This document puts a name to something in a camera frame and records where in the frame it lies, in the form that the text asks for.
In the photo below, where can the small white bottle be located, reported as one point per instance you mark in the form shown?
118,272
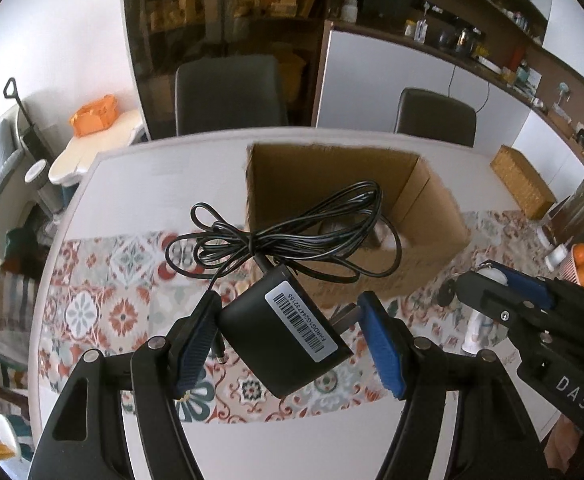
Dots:
555,257

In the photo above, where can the dark glass cabinet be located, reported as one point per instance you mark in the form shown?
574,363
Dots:
197,10

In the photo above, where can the brown cardboard box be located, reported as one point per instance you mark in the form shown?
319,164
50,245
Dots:
436,230

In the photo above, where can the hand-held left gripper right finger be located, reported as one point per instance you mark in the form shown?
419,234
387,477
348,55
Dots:
381,345

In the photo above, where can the glass jar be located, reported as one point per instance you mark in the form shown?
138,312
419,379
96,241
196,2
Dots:
464,42

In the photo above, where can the white jar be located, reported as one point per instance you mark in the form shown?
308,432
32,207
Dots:
349,11

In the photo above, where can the small white blue figurine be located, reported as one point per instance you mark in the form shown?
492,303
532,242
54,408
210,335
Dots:
479,332

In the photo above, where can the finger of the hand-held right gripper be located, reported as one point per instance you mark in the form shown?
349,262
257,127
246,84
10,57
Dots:
534,285
491,300

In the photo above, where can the dark grey dining chair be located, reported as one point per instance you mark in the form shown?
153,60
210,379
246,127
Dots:
229,95
434,117

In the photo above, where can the clear pump bottle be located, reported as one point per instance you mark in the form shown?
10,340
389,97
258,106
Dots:
421,25

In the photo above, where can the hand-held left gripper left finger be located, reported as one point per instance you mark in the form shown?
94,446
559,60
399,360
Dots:
197,340

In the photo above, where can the white sideboard cabinet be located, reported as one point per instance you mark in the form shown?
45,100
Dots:
371,75

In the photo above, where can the white side table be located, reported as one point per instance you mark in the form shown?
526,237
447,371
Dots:
97,150

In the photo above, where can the woven wicker box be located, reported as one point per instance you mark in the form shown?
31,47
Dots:
521,180

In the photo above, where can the orange bag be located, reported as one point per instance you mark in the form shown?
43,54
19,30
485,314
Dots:
94,117

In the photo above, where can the floral patterned table runner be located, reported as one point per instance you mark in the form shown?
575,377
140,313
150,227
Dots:
102,310

